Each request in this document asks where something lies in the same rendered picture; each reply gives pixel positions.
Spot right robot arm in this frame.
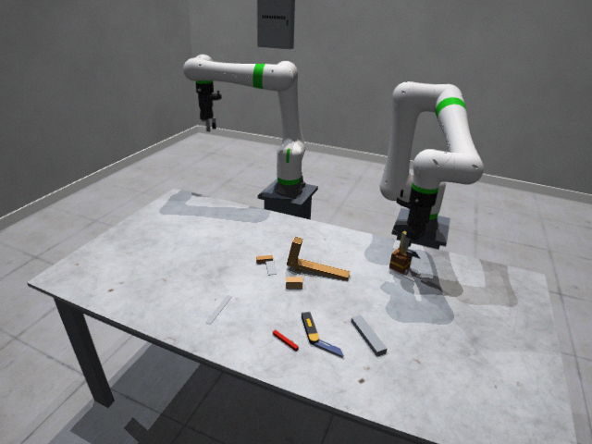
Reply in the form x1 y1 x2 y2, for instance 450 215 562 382
183 55 305 197

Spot tan rectangular block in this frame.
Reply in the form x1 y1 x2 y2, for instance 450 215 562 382
286 277 302 289

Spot wooden sliding bevel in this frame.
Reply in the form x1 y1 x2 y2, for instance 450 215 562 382
399 231 421 259

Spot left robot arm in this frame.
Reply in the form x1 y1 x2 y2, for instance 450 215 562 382
380 81 484 232

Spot red flat bar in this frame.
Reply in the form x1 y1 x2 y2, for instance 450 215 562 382
273 330 299 351

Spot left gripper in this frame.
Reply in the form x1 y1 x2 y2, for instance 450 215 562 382
396 188 438 250

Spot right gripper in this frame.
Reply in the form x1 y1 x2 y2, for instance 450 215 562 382
195 82 222 132

